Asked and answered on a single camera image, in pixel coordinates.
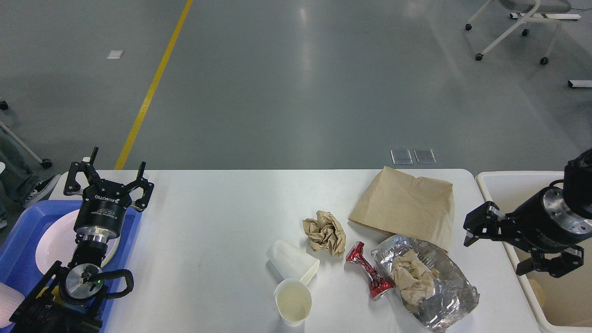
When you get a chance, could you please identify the pink mug dark inside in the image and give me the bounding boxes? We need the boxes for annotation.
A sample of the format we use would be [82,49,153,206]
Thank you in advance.
[0,283,25,328]

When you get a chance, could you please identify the brown paper bag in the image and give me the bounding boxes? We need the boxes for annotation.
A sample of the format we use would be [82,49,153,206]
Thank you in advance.
[349,166,455,252]

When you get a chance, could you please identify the crushed red can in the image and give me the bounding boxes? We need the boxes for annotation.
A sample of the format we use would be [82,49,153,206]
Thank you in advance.
[346,241,394,301]

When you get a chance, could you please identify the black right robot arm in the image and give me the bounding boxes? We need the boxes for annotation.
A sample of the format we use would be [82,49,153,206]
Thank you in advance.
[463,150,592,278]

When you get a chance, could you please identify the white cart frame left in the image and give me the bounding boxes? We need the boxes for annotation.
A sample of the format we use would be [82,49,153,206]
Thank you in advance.
[0,121,53,169]

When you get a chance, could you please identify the white paper cup lying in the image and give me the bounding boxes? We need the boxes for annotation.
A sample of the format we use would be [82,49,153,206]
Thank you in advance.
[267,240,320,285]

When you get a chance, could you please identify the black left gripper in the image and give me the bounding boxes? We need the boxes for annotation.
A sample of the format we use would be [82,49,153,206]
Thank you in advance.
[63,147,155,237]

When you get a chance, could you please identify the clear floor plate right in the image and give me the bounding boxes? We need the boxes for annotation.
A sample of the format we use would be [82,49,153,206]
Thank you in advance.
[413,149,437,164]

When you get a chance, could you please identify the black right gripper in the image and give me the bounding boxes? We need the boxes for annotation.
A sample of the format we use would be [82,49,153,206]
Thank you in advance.
[463,187,591,278]

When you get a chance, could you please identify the white office chair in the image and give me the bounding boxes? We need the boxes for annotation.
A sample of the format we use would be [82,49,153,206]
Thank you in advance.
[475,0,572,66]

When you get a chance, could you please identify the silver foil bag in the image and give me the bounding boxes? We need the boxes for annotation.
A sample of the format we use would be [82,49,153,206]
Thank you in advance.
[371,234,479,333]

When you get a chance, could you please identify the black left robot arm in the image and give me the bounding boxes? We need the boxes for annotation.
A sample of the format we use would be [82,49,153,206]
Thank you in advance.
[9,147,154,333]

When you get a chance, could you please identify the light green plate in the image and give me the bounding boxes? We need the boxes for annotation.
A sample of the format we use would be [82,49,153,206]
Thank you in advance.
[101,237,121,268]

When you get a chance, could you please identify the white paper cup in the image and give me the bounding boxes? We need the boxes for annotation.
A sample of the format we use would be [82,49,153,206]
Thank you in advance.
[267,240,320,285]
[273,278,312,327]

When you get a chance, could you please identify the clear floor plate left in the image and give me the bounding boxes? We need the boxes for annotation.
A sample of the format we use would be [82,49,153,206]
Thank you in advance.
[390,149,414,165]

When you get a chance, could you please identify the pink plate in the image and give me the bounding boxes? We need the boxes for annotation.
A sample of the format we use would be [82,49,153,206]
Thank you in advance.
[35,209,120,274]

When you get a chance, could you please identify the crumpled tissue in bag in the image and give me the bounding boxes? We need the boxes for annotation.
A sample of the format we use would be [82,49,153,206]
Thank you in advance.
[391,249,440,306]

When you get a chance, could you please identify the crumpled brown paper ball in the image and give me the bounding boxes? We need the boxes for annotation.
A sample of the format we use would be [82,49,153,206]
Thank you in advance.
[302,210,346,257]

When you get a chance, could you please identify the person in jeans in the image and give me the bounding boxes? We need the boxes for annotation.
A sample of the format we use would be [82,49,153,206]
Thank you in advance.
[0,131,61,207]

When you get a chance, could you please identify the clear floor plate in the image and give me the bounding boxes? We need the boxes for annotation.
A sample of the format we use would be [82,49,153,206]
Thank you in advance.
[413,149,437,164]
[390,149,414,165]

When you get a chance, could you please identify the white bar on floor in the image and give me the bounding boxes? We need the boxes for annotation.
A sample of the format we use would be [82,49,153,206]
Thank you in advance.
[568,80,592,88]

